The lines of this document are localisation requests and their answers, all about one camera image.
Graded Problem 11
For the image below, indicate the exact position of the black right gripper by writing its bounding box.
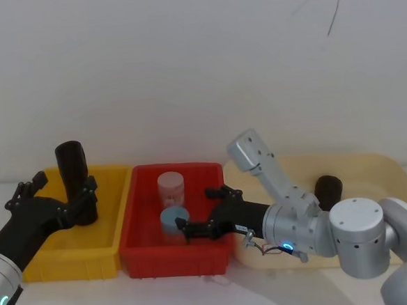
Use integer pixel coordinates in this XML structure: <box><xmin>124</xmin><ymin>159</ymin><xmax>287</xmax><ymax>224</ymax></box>
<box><xmin>171</xmin><ymin>180</ymin><xmax>277</xmax><ymax>248</ymax></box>

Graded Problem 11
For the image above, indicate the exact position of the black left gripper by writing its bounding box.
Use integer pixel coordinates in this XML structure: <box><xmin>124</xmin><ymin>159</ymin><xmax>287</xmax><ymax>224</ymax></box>
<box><xmin>0</xmin><ymin>167</ymin><xmax>105</xmax><ymax>276</ymax></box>

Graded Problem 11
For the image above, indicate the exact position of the black cylinder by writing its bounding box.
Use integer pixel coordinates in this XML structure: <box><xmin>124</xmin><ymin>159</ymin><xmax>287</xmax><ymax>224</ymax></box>
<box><xmin>54</xmin><ymin>139</ymin><xmax>101</xmax><ymax>229</ymax></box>
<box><xmin>312</xmin><ymin>173</ymin><xmax>346</xmax><ymax>213</ymax></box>

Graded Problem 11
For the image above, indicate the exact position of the blue cylinder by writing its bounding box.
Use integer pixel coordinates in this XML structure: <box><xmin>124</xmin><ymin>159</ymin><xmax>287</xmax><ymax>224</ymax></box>
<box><xmin>158</xmin><ymin>205</ymin><xmax>193</xmax><ymax>247</ymax></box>

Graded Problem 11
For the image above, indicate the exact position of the pink cylinder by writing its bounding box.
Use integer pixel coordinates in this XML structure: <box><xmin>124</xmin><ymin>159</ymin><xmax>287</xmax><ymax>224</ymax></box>
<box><xmin>156</xmin><ymin>171</ymin><xmax>188</xmax><ymax>213</ymax></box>

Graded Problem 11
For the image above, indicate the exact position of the yellow plastic bin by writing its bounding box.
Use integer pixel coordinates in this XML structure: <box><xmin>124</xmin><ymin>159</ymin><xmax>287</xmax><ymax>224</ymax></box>
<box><xmin>15</xmin><ymin>161</ymin><xmax>141</xmax><ymax>286</ymax></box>

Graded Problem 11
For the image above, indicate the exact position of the red plastic bin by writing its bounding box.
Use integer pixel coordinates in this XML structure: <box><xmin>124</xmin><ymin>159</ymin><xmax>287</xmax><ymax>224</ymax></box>
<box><xmin>112</xmin><ymin>158</ymin><xmax>238</xmax><ymax>283</ymax></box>

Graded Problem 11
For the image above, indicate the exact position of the cream plastic tray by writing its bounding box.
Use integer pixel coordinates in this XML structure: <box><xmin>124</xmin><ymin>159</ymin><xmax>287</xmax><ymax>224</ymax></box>
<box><xmin>222</xmin><ymin>146</ymin><xmax>407</xmax><ymax>278</ymax></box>

